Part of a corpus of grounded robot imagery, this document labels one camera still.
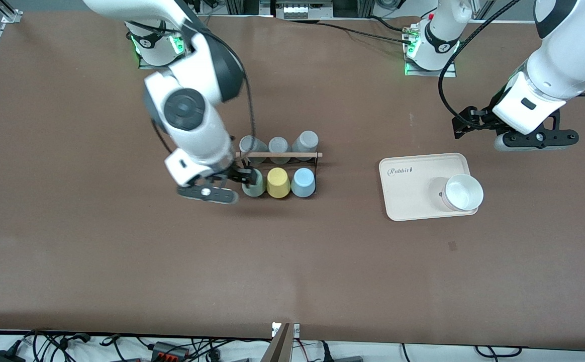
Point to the pale green cup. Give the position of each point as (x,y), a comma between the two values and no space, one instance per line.
(255,187)

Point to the light blue cup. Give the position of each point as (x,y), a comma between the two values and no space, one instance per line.
(303,183)

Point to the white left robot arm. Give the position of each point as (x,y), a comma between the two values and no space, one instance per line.
(574,60)

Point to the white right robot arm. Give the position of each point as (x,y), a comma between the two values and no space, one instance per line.
(197,141)

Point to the yellow cup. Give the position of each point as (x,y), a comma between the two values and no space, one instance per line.
(278,183)

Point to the grey cup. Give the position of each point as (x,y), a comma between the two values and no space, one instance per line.
(250,145)
(278,146)
(306,142)

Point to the white round bowl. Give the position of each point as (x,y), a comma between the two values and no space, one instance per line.
(463,193)

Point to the beige plastic tray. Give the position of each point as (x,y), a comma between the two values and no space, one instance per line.
(408,196)

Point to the white power strip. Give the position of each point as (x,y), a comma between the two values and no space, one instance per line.
(297,10)

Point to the black strip with orange sockets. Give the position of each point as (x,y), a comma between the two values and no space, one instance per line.
(169,352)

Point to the black power adapter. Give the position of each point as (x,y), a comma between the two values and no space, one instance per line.
(1,356)

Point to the grey metal camera post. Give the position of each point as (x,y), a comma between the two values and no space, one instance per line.
(280,347)

